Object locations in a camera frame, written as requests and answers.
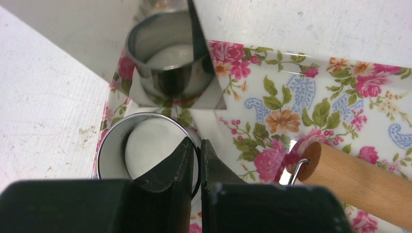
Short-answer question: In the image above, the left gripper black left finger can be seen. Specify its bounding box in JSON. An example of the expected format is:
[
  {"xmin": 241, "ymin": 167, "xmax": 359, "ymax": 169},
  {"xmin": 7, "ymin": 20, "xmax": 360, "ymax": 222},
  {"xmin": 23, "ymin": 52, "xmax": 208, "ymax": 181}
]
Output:
[{"xmin": 0, "ymin": 138, "xmax": 194, "ymax": 233}]

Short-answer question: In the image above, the metal spatula wooden handle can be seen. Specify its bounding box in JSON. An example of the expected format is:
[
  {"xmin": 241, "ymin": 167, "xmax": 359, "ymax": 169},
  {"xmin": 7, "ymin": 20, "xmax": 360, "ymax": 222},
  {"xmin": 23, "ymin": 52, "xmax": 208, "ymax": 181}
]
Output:
[{"xmin": 0, "ymin": 0, "xmax": 228, "ymax": 111}]

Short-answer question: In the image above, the round metal cutter ring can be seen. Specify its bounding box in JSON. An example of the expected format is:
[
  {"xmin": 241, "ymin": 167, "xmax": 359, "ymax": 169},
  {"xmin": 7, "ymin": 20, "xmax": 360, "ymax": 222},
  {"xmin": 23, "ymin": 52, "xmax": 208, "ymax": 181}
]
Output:
[{"xmin": 95, "ymin": 112, "xmax": 203, "ymax": 200}]

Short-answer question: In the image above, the white dough piece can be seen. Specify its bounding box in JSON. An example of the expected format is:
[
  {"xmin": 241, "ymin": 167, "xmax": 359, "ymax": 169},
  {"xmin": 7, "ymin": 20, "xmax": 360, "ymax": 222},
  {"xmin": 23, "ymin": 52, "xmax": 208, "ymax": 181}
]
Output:
[{"xmin": 125, "ymin": 118, "xmax": 186, "ymax": 180}]

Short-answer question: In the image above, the floral pattern tray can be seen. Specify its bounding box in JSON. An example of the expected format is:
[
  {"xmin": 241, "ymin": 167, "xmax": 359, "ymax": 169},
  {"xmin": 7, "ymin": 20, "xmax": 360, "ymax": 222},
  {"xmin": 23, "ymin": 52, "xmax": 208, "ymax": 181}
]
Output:
[{"xmin": 92, "ymin": 38, "xmax": 412, "ymax": 233}]

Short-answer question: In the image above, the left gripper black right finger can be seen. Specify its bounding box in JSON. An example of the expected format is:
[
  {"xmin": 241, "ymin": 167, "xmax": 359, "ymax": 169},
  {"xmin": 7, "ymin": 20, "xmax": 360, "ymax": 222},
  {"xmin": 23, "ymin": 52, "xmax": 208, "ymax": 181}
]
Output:
[{"xmin": 200, "ymin": 139, "xmax": 352, "ymax": 233}]

